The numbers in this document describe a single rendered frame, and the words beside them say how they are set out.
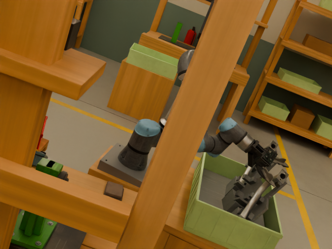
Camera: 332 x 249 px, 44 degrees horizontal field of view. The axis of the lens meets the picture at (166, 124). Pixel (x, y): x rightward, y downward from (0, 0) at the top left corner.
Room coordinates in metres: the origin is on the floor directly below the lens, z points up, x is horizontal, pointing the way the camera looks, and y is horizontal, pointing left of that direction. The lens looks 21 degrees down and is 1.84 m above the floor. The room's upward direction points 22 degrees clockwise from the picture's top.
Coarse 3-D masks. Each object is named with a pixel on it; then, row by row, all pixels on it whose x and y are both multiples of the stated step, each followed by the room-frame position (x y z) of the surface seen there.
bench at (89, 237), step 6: (90, 234) 1.21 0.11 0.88; (84, 240) 1.17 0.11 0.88; (90, 240) 1.18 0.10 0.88; (96, 240) 1.20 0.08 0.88; (102, 240) 1.21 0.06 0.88; (84, 246) 1.14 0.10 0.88; (90, 246) 1.16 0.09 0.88; (96, 246) 1.17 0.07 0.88; (102, 246) 1.18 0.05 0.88; (108, 246) 1.19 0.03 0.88; (114, 246) 1.20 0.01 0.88
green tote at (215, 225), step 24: (216, 168) 2.20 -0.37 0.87; (240, 168) 2.19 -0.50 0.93; (192, 192) 1.87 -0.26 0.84; (264, 192) 2.11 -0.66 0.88; (192, 216) 1.60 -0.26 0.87; (216, 216) 1.60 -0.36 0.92; (264, 216) 1.91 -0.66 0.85; (216, 240) 1.59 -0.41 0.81; (240, 240) 1.59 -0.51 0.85; (264, 240) 1.59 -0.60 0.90
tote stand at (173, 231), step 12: (192, 168) 2.25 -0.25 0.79; (192, 180) 2.10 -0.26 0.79; (180, 192) 1.92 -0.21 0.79; (180, 204) 1.80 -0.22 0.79; (168, 216) 1.66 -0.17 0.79; (180, 216) 1.70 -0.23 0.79; (168, 228) 1.59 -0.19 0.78; (180, 228) 1.60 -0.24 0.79; (168, 240) 1.59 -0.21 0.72; (180, 240) 1.58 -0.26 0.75; (192, 240) 1.57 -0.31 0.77; (204, 240) 1.58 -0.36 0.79
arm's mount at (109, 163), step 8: (120, 144) 1.98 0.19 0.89; (112, 152) 1.85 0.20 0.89; (104, 160) 1.73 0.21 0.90; (112, 160) 1.77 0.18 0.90; (104, 168) 1.72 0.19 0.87; (112, 168) 1.71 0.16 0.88; (120, 168) 1.73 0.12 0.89; (128, 168) 1.76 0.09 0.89; (120, 176) 1.71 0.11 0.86; (128, 176) 1.71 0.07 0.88; (136, 176) 1.73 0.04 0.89; (136, 184) 1.70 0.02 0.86
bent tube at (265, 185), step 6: (282, 174) 1.71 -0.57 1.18; (288, 174) 1.70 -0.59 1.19; (276, 180) 1.71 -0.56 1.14; (282, 180) 1.67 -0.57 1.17; (264, 186) 1.75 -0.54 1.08; (258, 192) 1.73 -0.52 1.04; (252, 198) 1.71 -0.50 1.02; (258, 198) 1.71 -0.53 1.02; (252, 204) 1.68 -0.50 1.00; (246, 210) 1.65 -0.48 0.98; (246, 216) 1.63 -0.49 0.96
